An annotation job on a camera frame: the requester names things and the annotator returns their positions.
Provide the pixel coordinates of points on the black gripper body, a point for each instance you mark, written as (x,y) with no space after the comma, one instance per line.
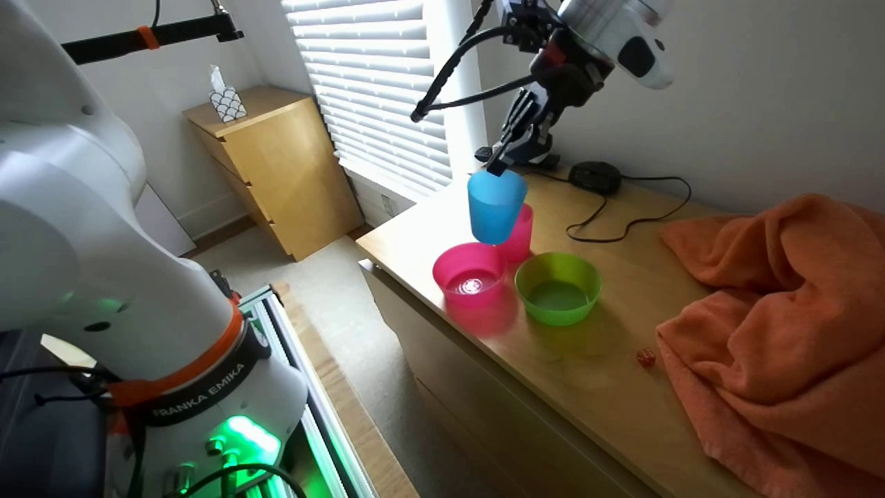
(570,73)

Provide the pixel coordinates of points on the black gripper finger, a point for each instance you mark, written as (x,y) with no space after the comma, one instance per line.
(541,127)
(510,127)

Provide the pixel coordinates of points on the blue plastic cup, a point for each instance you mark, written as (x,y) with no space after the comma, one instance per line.
(495,208)

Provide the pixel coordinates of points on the pink plastic cup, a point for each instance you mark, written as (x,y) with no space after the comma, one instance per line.
(517,239)

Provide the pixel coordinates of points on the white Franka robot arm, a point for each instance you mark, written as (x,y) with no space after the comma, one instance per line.
(91,229)

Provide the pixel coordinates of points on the pink plastic bowl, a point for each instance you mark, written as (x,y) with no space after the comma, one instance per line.
(470,278)

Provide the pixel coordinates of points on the green plastic bowl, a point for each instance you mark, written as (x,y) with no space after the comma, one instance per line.
(556,294)

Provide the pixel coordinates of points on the small wooden side cabinet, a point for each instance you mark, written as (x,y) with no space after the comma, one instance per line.
(278,175)

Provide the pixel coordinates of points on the light wooden cabinet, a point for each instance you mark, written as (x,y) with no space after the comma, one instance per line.
(554,388)

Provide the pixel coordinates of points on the black power adapter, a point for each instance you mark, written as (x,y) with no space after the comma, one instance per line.
(594,175)

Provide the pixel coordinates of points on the white window blinds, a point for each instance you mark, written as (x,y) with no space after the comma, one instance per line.
(369,92)

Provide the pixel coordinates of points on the small red object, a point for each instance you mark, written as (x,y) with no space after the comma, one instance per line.
(646,356)

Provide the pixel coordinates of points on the patterned tissue box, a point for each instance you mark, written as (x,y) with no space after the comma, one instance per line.
(228,101)

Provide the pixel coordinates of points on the orange towel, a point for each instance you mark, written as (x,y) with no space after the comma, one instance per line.
(784,321)

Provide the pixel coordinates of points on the black bar with orange tape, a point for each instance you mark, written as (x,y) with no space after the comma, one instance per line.
(146,40)

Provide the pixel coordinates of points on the dark wrist camera box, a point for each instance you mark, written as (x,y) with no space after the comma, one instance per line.
(525,20)

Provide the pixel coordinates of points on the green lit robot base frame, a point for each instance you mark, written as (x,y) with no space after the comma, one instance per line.
(278,442)

